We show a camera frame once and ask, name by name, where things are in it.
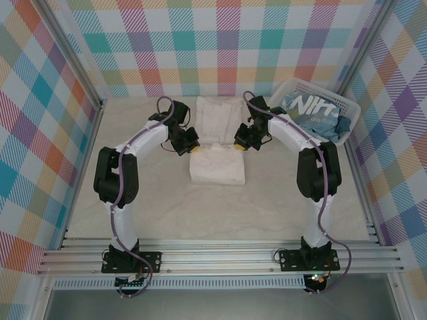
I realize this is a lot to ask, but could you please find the blue t-shirt with white print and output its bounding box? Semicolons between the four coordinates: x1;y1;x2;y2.
281;92;342;135

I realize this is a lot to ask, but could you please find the white plastic basket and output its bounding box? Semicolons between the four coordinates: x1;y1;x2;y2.
269;77;362;147

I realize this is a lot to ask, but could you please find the plain blue t-shirt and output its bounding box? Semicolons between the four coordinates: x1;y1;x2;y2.
328;115;354;143

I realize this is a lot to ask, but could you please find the small circuit board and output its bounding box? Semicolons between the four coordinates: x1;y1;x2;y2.
114;272;148;289
305;272;328;291

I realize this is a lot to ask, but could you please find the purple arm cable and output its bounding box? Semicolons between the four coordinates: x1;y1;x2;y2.
109;95;178;299
242;89;354;296

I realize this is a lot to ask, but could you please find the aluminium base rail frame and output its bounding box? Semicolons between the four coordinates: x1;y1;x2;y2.
35;226;405;278

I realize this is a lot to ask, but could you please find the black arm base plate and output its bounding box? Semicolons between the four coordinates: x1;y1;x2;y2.
278;248;340;273
101;250;163;275

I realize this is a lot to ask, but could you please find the aluminium frame post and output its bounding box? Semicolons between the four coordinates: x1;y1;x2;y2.
39;0;103;111
332;0;394;101

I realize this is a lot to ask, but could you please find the white slotted cable duct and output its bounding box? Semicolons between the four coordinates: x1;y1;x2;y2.
52;274;306;291

